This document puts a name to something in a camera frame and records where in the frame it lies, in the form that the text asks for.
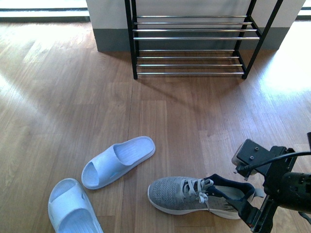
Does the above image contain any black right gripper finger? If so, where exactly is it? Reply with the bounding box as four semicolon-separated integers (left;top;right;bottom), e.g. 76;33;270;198
226;199;258;227
204;174;255;200

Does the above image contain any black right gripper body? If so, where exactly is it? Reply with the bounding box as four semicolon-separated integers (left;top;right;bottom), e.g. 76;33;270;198
250;157;296;233

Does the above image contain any grey knit sneaker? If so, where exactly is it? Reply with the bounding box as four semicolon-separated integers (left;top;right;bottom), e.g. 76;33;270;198
147;176;264;219

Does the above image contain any black metal shoe rack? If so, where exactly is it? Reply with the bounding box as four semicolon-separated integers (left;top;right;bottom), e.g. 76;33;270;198
124;0;282;79

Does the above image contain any black camera cable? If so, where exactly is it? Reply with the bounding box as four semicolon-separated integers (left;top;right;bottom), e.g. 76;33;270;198
237;150;311;173

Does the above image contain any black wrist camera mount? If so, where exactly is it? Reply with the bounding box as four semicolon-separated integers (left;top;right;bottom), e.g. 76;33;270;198
231;139;273;181

